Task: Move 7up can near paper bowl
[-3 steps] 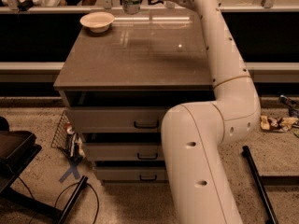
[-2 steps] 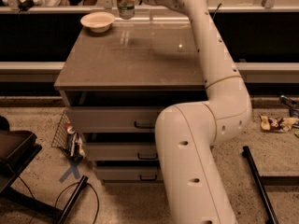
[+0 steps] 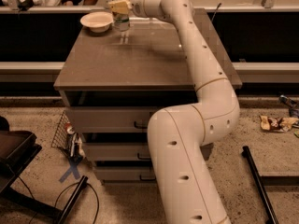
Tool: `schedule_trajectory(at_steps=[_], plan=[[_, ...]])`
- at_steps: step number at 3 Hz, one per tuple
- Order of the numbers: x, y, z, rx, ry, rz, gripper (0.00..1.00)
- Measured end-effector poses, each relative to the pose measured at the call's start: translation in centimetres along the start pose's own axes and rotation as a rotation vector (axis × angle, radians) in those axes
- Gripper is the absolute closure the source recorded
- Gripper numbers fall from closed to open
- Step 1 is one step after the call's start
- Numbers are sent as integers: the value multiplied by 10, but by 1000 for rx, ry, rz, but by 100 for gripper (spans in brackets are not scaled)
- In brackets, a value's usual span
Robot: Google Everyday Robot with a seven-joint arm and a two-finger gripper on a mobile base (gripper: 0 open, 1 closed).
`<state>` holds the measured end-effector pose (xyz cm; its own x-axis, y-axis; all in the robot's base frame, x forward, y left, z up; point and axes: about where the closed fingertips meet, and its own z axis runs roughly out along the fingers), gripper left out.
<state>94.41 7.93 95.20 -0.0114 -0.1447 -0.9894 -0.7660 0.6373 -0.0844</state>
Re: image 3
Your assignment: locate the green 7up soda can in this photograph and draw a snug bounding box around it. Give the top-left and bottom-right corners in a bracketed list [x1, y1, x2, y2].
[112, 12, 130, 32]

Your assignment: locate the grey drawer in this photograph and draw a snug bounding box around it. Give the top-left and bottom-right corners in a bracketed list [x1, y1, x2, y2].
[93, 167, 155, 182]
[82, 143, 150, 161]
[65, 107, 156, 133]

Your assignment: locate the grey drawer cabinet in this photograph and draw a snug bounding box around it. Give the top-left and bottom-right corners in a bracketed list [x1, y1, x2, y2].
[54, 9, 241, 172]

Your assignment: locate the crumpled snack wrapper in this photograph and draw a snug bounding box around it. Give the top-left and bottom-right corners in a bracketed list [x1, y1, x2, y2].
[260, 116, 299, 133]

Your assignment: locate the black floor cable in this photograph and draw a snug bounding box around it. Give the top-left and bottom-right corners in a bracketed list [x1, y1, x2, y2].
[18, 175, 100, 224]

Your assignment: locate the wire mesh basket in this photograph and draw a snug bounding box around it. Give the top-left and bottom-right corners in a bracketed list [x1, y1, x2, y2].
[51, 112, 85, 159]

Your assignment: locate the top grey drawer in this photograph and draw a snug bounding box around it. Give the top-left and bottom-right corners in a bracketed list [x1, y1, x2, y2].
[65, 107, 156, 133]

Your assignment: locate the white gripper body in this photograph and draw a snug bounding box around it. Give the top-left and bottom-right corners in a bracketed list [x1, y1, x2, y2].
[129, 0, 151, 17]

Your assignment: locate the middle grey drawer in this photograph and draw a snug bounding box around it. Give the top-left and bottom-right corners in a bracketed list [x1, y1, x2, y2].
[82, 143, 150, 161]

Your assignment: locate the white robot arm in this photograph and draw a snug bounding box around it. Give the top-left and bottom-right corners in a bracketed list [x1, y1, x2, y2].
[109, 0, 240, 224]

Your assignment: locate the black metal floor bar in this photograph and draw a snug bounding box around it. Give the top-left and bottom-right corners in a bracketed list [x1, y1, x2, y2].
[242, 146, 278, 224]

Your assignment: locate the bottom grey drawer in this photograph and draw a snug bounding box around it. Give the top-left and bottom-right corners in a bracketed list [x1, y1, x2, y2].
[93, 167, 155, 182]

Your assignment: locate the white paper bowl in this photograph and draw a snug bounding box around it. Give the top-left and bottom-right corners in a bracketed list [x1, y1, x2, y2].
[80, 12, 113, 33]

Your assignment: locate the black equipment stand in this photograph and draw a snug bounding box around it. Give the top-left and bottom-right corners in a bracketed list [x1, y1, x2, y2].
[0, 115, 89, 224]

